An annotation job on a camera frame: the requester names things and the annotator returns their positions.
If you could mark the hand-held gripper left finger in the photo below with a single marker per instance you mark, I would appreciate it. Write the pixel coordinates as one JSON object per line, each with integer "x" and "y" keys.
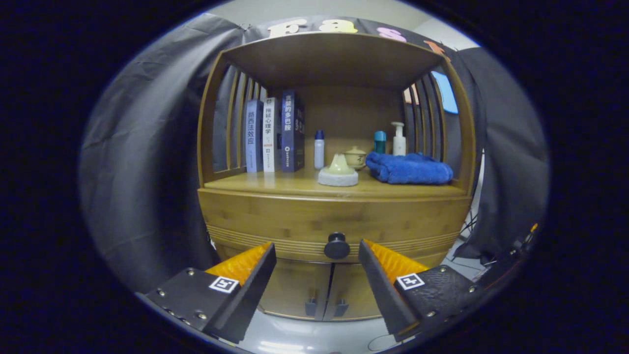
{"x": 248, "y": 300}

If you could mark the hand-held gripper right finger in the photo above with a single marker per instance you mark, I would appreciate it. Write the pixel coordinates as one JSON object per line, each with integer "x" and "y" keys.
{"x": 381, "y": 290}

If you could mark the wooden drawer with black knob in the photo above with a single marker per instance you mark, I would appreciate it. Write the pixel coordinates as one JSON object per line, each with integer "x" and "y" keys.
{"x": 295, "y": 216}

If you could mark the wooden cabinet door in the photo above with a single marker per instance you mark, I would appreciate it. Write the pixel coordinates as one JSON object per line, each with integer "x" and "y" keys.
{"x": 295, "y": 290}
{"x": 351, "y": 290}

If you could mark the wooden countertop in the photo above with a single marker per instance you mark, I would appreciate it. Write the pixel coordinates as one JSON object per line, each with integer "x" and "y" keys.
{"x": 295, "y": 184}

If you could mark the wooden cabinet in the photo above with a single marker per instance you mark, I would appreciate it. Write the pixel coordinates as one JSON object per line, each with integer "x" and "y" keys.
{"x": 334, "y": 59}

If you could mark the blue folded towel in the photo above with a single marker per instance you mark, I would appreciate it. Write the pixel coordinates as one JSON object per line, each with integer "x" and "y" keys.
{"x": 408, "y": 169}

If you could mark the black device with orange part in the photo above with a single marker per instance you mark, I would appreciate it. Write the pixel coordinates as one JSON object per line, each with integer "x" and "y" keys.
{"x": 506, "y": 260}

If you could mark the beige lidded teacup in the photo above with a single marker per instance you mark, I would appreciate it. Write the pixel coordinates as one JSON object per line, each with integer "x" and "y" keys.
{"x": 356, "y": 158}

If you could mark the teal bottle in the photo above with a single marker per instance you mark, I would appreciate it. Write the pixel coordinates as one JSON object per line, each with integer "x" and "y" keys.
{"x": 380, "y": 142}

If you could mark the white pump bottle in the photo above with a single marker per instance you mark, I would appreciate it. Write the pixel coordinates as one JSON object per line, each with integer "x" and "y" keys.
{"x": 399, "y": 142}

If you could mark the white bottle with blue cap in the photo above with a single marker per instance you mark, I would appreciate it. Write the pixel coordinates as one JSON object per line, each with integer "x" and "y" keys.
{"x": 319, "y": 152}

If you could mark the light blue book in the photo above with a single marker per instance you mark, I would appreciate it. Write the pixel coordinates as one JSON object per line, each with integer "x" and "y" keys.
{"x": 253, "y": 137}

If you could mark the white book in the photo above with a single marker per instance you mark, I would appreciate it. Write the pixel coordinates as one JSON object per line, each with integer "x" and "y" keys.
{"x": 270, "y": 135}

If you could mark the dark blue book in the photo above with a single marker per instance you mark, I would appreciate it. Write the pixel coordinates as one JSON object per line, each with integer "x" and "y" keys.
{"x": 291, "y": 132}

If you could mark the black backdrop cloth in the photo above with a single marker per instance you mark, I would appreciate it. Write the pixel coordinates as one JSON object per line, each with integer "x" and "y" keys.
{"x": 137, "y": 147}

